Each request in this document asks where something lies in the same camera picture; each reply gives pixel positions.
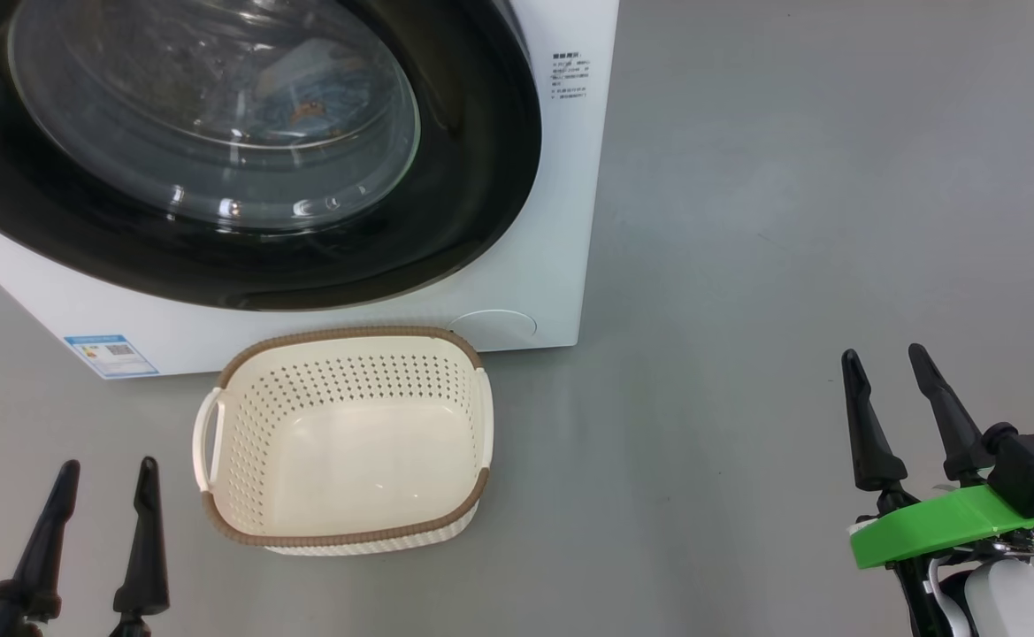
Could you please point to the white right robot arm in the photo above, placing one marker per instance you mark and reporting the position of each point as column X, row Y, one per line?
column 1012, row 602

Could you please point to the cream perforated laundry basket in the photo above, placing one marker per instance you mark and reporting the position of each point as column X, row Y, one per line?
column 348, row 460

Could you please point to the blue garment with cream lining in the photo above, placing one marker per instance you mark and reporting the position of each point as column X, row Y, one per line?
column 340, row 111

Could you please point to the washing machine glass door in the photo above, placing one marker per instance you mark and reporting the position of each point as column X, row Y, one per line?
column 463, row 177

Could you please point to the blue energy label sticker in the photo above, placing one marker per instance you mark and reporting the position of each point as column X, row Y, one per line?
column 111, row 356

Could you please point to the white front-load washing machine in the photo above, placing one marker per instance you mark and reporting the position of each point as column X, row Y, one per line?
column 570, row 221

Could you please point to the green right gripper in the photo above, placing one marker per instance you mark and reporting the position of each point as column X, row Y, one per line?
column 932, row 526

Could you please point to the small black text sticker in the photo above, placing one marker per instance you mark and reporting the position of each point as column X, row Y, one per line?
column 570, row 75

